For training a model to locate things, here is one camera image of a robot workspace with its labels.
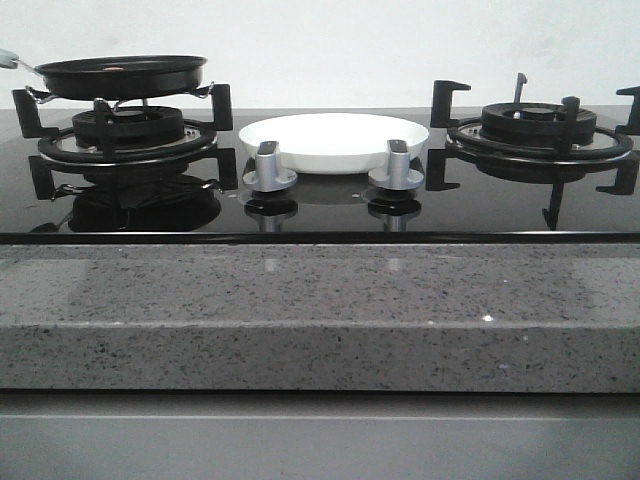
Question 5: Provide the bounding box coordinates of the black frying pan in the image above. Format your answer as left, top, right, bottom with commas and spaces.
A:
33, 55, 207, 88

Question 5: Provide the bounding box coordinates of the white round plate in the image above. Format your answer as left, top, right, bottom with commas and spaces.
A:
239, 113, 429, 175

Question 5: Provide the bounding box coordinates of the silver stove knob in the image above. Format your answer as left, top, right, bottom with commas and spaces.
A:
368, 139, 425, 191
243, 141, 298, 193

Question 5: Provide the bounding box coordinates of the grey speckled stone countertop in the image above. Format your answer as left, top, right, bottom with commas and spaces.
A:
1, 244, 639, 393

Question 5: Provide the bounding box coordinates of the black pan support grate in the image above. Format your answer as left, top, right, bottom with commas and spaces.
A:
425, 73, 639, 229
13, 88, 233, 198

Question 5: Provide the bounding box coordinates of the black glass gas hob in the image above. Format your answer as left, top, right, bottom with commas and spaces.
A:
1, 110, 639, 244

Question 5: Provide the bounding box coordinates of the black gas burner head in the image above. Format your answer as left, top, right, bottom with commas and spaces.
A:
72, 106, 185, 150
479, 102, 566, 148

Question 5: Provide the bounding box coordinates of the grey cabinet front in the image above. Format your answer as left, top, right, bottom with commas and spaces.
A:
1, 393, 639, 479

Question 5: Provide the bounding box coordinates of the wire pan reducer rack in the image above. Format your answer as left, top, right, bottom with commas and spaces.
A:
24, 79, 231, 112

